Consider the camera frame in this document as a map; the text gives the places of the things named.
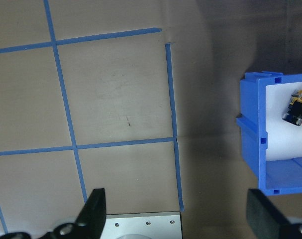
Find blue plastic bin with buttons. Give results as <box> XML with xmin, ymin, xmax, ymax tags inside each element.
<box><xmin>236</xmin><ymin>71</ymin><xmax>302</xmax><ymax>197</ymax></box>

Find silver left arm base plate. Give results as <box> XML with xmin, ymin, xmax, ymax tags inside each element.
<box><xmin>104</xmin><ymin>211</ymin><xmax>183</xmax><ymax>239</ymax></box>

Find small parts in bin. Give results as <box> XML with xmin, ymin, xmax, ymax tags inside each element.
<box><xmin>265</xmin><ymin>81</ymin><xmax>302</xmax><ymax>161</ymax></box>

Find black button with yellow base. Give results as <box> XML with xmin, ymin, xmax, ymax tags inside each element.
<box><xmin>282</xmin><ymin>90</ymin><xmax>302</xmax><ymax>126</ymax></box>

